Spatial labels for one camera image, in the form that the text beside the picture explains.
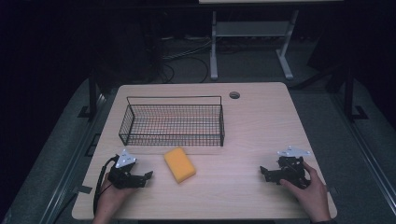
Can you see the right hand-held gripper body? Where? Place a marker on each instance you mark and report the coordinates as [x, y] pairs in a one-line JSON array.
[[291, 171]]

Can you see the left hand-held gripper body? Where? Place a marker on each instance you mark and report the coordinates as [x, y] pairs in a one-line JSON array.
[[124, 179]]

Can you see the person's left hand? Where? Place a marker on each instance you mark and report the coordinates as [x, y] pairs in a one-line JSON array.
[[109, 200]]

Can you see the person's right hand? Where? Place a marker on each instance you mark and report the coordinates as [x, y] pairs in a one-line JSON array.
[[313, 194]]

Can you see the yellow sponge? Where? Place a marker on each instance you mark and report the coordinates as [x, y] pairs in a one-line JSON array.
[[180, 165]]

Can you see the metal floor rail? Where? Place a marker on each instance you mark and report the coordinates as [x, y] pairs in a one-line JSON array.
[[367, 155], [67, 177]]

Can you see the black metal stand post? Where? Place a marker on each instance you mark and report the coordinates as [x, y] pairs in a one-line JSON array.
[[92, 93], [348, 93]]

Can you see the white metal stand frame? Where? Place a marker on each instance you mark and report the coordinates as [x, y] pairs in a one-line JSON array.
[[214, 46]]

